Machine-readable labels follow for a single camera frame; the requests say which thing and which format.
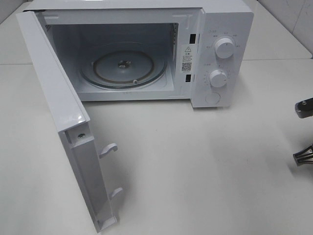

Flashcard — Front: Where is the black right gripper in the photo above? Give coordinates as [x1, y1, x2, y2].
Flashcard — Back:
[293, 98, 313, 166]

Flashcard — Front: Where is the round door release button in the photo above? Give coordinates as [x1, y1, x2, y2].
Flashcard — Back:
[205, 92, 221, 105]

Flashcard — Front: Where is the white control knob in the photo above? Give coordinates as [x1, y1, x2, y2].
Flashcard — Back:
[213, 36, 236, 59]
[209, 70, 228, 88]

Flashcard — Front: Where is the white microwave door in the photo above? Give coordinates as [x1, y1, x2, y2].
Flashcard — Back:
[17, 11, 123, 233]

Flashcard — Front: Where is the white microwave oven body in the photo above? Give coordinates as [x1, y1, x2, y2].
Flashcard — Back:
[23, 0, 254, 108]

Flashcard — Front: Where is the glass microwave turntable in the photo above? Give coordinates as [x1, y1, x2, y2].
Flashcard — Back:
[80, 42, 167, 90]

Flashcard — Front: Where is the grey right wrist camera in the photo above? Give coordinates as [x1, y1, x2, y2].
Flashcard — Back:
[295, 101, 313, 118]

